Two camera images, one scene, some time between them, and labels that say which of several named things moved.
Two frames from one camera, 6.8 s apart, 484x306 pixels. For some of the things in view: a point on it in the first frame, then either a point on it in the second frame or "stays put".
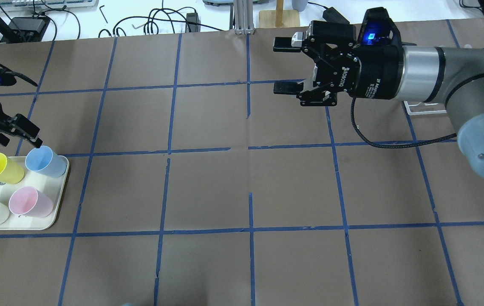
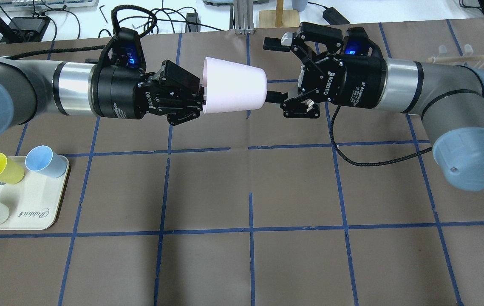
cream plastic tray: x=51 y=186 stays put
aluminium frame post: x=243 y=16 stays put
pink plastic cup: x=28 y=201 to x=227 y=86
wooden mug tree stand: x=279 y=18 stays put
